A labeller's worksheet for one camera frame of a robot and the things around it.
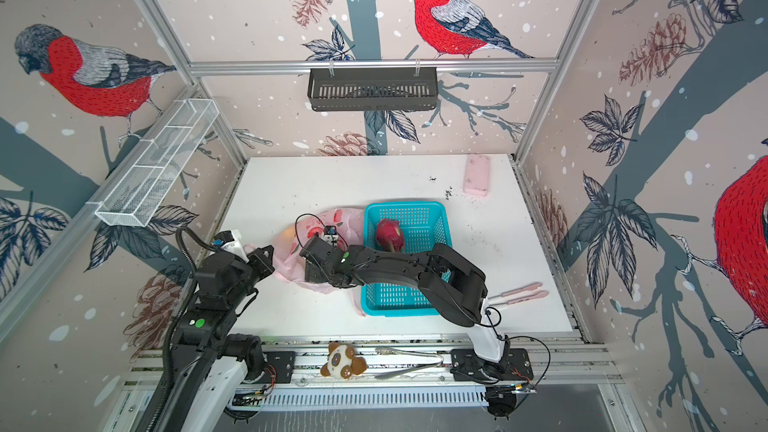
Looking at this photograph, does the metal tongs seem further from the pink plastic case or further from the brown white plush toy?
the pink plastic case

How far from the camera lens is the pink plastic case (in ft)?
3.64

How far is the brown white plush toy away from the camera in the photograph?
0.72 metres

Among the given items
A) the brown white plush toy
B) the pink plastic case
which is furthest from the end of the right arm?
the pink plastic case

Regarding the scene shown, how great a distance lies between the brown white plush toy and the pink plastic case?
676mm

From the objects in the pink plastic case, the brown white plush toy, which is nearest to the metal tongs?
the brown white plush toy

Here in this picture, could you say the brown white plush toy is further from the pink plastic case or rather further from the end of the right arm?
the pink plastic case
